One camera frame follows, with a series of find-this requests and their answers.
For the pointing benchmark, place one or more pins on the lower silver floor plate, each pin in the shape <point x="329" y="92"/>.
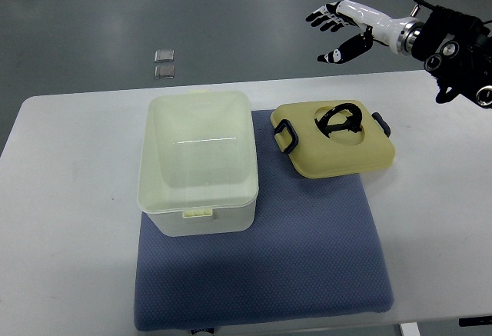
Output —
<point x="164" y="71"/>

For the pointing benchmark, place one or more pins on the white table leg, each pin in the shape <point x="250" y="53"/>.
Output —
<point x="409" y="329"/>

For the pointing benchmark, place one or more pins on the yellow box lid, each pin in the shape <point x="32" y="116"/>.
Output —
<point x="325" y="139"/>

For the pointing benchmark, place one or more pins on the black table control panel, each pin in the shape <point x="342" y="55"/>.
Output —
<point x="475" y="321"/>

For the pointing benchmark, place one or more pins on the white storage box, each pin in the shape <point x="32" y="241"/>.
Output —
<point x="199" y="171"/>

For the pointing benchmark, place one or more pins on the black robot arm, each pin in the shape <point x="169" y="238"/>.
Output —
<point x="456" y="51"/>

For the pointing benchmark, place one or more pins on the upper silver floor plate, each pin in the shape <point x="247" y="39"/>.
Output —
<point x="164" y="55"/>

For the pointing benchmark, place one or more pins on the blue padded mat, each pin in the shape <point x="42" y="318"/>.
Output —
<point x="312" y="251"/>

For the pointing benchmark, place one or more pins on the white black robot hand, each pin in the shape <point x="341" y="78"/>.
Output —
<point x="395" y="33"/>

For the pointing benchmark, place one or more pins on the silver floor plate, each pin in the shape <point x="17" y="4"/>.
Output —
<point x="164" y="71"/>
<point x="164" y="55"/>

